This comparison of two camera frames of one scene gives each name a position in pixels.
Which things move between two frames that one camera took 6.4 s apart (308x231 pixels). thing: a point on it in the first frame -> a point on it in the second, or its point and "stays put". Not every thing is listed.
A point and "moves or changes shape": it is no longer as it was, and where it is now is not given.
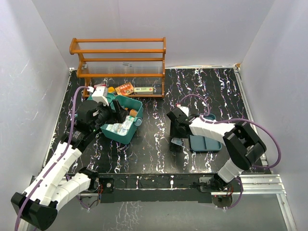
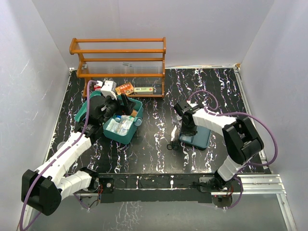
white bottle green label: (129, 119) stays put
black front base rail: (157, 188) stays put
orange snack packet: (125, 89) stays put
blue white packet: (176, 140) -> (186, 137)
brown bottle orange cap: (133, 113) stays put
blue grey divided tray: (202, 144) moves or changes shape
